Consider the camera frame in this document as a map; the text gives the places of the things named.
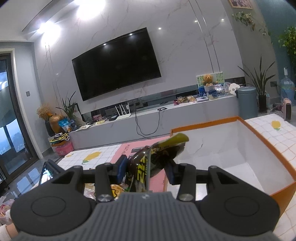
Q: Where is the black power cable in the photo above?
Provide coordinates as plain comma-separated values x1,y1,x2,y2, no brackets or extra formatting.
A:
134,107,168,137

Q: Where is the orange cardboard box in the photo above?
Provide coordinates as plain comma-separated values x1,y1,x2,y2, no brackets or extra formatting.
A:
169,116,296,217

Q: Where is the black wall television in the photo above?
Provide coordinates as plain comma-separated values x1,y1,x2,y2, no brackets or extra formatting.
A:
72,28,161,101

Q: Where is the dark yellow snack packet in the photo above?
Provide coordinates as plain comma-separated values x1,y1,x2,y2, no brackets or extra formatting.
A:
125,133,189,192

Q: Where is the blue water jug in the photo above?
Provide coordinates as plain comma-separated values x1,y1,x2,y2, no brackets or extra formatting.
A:
280,75,295,103

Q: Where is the pink space heater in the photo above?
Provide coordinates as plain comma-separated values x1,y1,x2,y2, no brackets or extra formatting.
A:
282,98,292,121

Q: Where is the blue snack bag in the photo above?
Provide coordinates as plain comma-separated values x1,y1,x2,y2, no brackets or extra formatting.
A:
58,118,78,133

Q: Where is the white wifi router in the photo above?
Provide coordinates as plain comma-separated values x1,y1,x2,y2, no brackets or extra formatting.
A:
115,104,131,120

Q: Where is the pink restaurant table mat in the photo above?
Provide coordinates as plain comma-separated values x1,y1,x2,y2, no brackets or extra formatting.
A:
105,136,169,193

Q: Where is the blue-grey trash bin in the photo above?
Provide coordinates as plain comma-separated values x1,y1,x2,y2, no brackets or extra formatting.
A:
235,87,258,120

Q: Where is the tall potted plant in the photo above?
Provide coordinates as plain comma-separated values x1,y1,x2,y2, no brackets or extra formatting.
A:
238,57,275,113

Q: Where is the pink storage basket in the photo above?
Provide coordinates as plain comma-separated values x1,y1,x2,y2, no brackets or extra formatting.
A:
55,141,74,156

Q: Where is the green aloe plant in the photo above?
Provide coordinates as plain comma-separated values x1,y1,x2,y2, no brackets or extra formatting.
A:
57,91,77,120

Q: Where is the golden vase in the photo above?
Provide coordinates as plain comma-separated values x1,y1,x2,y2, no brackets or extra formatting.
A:
49,114,63,133

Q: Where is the brown teddy bear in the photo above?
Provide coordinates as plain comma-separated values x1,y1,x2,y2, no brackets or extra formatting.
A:
202,74,213,86

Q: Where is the hanging ivy plant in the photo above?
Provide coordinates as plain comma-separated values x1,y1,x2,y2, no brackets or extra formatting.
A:
278,26,296,74

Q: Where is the grey tv console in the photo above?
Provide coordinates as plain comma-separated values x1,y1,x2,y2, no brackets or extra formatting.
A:
69,95,239,150

